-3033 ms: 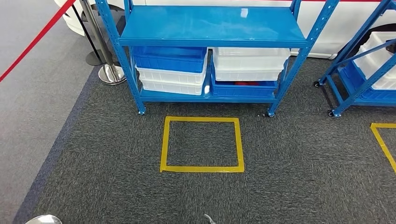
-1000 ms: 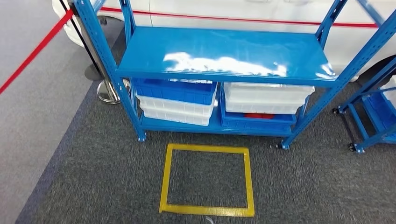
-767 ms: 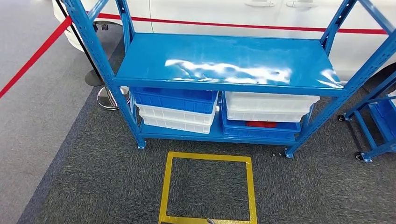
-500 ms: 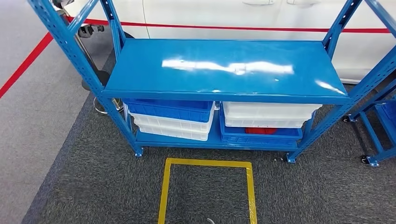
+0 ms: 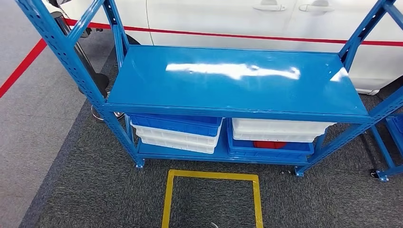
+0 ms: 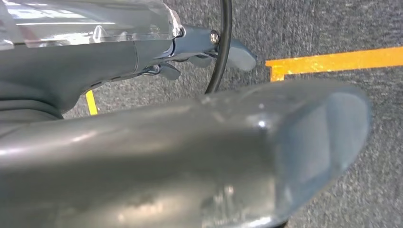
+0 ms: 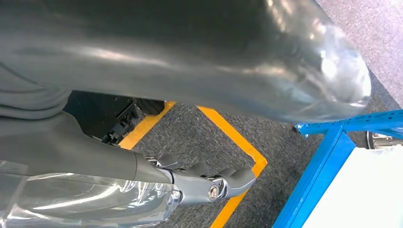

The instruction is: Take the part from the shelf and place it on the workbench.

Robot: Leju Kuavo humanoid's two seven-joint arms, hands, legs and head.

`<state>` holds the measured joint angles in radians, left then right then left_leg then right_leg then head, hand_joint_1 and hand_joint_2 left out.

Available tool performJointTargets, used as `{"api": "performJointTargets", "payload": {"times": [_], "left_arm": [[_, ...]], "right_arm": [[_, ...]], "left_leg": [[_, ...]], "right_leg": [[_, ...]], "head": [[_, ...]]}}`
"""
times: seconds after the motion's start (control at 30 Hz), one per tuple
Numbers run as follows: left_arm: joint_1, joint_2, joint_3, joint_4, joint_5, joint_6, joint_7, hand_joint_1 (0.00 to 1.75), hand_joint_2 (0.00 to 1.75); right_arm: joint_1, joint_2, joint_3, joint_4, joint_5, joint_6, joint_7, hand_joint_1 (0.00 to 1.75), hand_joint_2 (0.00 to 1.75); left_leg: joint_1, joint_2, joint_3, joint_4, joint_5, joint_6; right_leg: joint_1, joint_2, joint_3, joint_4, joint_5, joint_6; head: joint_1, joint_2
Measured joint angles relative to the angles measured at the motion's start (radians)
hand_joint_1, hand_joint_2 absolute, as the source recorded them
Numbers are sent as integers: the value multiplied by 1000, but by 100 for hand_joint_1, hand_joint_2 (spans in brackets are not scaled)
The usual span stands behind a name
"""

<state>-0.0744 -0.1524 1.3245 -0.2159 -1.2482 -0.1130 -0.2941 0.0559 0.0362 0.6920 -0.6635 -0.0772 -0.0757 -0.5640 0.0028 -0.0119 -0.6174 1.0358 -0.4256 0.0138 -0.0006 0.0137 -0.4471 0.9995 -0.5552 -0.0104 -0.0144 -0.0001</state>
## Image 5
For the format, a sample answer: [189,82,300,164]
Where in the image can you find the blue plastic bin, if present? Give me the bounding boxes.
[226,119,315,161]
[129,114,223,138]

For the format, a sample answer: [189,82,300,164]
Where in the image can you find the red item in bin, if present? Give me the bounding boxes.
[253,141,288,150]

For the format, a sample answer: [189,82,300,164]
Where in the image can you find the red barrier belt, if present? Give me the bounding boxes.
[0,38,48,99]
[64,18,403,48]

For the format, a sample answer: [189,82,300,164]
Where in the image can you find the white car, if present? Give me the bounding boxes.
[47,0,403,96]

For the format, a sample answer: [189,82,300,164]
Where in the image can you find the black stanchion post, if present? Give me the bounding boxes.
[51,11,110,99]

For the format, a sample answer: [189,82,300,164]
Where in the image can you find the yellow floor tape square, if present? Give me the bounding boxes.
[161,169,264,228]

